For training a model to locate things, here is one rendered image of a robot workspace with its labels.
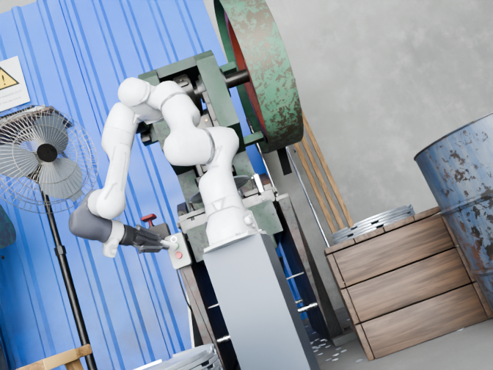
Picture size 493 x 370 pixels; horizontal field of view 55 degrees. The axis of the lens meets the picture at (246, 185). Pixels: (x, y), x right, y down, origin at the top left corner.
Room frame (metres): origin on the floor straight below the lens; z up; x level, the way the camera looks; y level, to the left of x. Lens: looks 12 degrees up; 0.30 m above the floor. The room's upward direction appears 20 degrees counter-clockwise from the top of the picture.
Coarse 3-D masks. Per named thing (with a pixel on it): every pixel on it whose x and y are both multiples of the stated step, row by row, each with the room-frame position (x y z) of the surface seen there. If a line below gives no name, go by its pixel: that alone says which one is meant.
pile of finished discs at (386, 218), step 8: (400, 208) 1.55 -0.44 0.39; (408, 208) 1.57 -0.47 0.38; (376, 216) 1.53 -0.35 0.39; (384, 216) 1.53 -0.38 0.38; (392, 216) 1.53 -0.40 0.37; (400, 216) 1.54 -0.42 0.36; (408, 216) 1.56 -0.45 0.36; (360, 224) 1.54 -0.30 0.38; (368, 224) 1.53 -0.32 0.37; (376, 224) 1.53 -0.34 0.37; (384, 224) 1.53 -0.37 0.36; (336, 232) 1.62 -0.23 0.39; (344, 232) 1.58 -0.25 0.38; (352, 232) 1.56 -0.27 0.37; (360, 232) 1.55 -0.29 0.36; (336, 240) 1.65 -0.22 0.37; (344, 240) 1.59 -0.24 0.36
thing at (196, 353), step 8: (208, 344) 0.92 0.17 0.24; (184, 352) 0.98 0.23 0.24; (192, 352) 0.94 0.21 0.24; (200, 352) 0.79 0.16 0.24; (208, 352) 0.82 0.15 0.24; (160, 360) 0.99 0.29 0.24; (168, 360) 0.96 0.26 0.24; (176, 360) 0.89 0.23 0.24; (184, 360) 0.76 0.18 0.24; (192, 360) 0.77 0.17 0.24; (144, 368) 0.99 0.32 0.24; (152, 368) 0.84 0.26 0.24; (160, 368) 0.82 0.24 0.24; (168, 368) 0.74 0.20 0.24; (176, 368) 0.75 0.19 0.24
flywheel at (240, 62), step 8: (224, 16) 2.27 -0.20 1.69; (232, 32) 2.34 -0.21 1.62; (232, 40) 2.39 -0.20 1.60; (232, 48) 2.49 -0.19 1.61; (240, 48) 2.44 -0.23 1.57; (240, 56) 2.47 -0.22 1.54; (240, 64) 2.51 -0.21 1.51; (248, 72) 2.22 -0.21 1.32; (248, 88) 2.57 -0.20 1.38; (248, 96) 2.61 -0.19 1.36; (256, 96) 2.55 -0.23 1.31; (256, 104) 2.56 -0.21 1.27; (256, 112) 2.55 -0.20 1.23; (264, 128) 2.46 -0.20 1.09
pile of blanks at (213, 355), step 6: (210, 354) 0.82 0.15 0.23; (216, 354) 0.86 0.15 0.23; (198, 360) 0.78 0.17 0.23; (204, 360) 0.79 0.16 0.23; (210, 360) 0.81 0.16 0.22; (216, 360) 0.84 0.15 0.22; (186, 366) 0.76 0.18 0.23; (192, 366) 0.77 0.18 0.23; (198, 366) 0.78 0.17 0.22; (204, 366) 0.80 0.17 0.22; (210, 366) 0.85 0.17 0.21; (216, 366) 0.84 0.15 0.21
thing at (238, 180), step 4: (236, 176) 2.03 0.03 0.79; (240, 176) 2.04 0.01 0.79; (244, 176) 2.07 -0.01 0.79; (248, 176) 2.12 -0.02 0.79; (236, 180) 2.07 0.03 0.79; (240, 180) 2.10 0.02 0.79; (236, 184) 2.15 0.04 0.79; (240, 184) 2.18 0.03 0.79; (196, 192) 2.02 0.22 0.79; (192, 196) 2.05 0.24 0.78; (196, 196) 2.06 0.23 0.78; (200, 196) 2.09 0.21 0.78; (192, 200) 2.11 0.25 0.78; (196, 200) 2.14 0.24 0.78; (200, 200) 2.18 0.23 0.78
